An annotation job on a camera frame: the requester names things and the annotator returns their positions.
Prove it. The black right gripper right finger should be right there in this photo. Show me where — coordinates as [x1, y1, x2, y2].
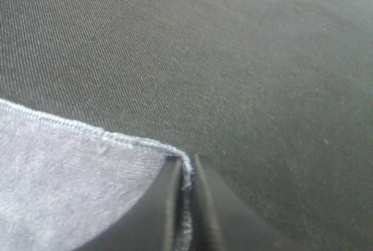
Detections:
[191, 155, 294, 250]

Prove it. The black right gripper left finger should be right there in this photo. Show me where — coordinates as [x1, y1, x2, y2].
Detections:
[77, 156, 182, 251]

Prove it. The grey microfibre towel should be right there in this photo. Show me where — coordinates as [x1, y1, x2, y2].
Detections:
[1, 100, 193, 250]

